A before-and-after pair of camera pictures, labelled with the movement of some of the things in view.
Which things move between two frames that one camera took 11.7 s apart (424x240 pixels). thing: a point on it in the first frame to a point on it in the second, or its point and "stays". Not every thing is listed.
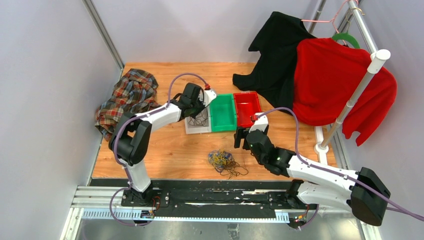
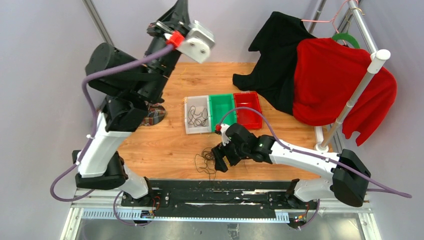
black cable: x=200 y=120 stays
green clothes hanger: x=346 y=36 stays
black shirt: x=277 y=42 stays
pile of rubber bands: x=232 y=167 to x=205 y=162
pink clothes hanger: x=332 y=21 stays
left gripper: x=202 y=104 to x=178 y=18
